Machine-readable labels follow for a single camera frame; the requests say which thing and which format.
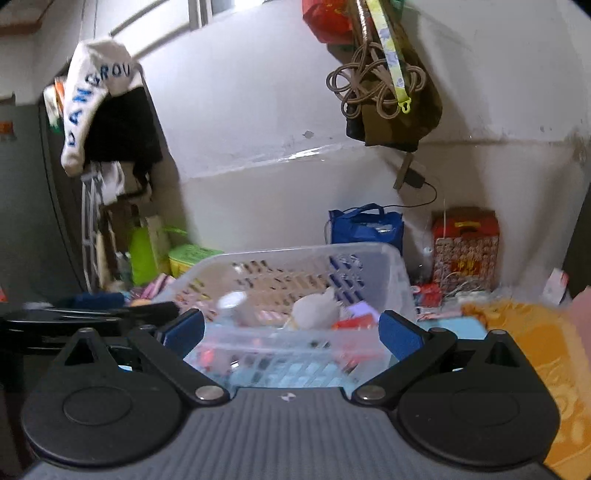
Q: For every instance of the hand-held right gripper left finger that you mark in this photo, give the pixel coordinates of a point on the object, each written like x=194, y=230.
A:
x=184, y=334

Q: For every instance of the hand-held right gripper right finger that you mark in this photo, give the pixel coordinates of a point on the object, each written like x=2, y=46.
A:
x=401, y=339

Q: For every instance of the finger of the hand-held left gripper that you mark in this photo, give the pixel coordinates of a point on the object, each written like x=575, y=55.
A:
x=120, y=316
x=99, y=300

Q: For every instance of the red cigarette pack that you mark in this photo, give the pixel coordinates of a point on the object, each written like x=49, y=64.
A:
x=355, y=323

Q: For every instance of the purple card box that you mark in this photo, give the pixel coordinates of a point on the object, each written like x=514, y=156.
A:
x=358, y=310

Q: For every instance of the white-haired plush doll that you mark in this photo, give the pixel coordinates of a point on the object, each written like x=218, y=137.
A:
x=314, y=309

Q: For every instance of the clear plastic basket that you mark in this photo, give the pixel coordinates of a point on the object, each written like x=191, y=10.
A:
x=277, y=277

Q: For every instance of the clear plastic bottle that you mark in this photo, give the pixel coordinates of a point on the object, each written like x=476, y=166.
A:
x=123, y=267

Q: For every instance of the pink striped cloth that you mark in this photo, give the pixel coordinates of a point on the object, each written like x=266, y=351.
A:
x=154, y=288

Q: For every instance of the green paper bag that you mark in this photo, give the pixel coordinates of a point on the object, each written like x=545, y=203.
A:
x=143, y=258

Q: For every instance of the metal crutch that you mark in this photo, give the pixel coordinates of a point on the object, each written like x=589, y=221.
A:
x=87, y=230

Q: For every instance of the green lidded container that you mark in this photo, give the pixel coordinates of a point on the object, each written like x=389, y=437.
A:
x=194, y=256

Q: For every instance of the red gift box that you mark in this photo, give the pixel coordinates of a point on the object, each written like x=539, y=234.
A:
x=466, y=258

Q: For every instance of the dark door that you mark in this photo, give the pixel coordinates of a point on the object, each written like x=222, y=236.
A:
x=27, y=207

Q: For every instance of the white hanging garment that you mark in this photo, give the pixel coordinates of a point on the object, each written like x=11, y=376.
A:
x=111, y=182

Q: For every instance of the blue shopping bag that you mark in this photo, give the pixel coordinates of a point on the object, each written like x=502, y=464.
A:
x=360, y=228

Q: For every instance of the yellow floral bedsheet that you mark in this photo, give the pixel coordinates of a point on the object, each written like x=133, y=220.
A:
x=531, y=350

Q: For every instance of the black power adapter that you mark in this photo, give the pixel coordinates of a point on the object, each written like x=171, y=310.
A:
x=414, y=179

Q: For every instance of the small white box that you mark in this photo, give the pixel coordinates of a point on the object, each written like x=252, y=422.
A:
x=556, y=286

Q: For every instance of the black hanging garment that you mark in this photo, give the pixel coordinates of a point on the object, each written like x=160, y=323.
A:
x=120, y=129

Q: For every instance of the white orange printed bag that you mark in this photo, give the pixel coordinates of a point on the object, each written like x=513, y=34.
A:
x=53, y=106

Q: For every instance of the olive hanging bag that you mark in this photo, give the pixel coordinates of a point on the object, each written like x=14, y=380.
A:
x=415, y=115

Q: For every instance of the red plastic bag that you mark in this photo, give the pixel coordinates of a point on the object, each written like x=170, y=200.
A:
x=328, y=18

